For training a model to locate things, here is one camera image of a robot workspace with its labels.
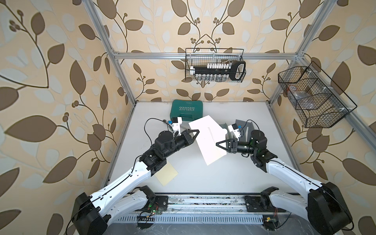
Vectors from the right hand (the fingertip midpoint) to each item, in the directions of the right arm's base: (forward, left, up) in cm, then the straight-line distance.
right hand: (216, 145), depth 73 cm
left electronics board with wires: (-24, +32, -18) cm, 44 cm away
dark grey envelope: (+24, -28, -22) cm, 43 cm away
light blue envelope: (+5, -2, +5) cm, 8 cm away
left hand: (+3, +9, +10) cm, 14 cm away
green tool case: (+38, +14, -15) cm, 43 cm away
